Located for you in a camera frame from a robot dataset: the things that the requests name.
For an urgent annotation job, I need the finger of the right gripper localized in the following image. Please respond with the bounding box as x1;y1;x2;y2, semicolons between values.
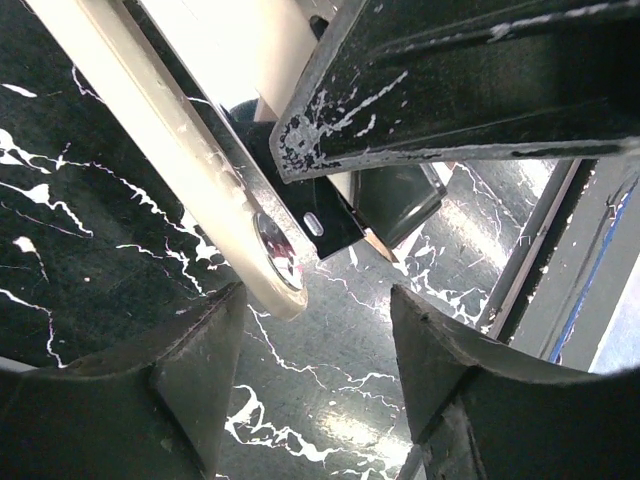
270;1;639;183

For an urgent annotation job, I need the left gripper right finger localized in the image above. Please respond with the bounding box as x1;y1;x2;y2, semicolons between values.
390;284;639;479

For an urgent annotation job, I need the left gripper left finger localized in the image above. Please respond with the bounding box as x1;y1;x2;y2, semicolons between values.
1;283;247;479

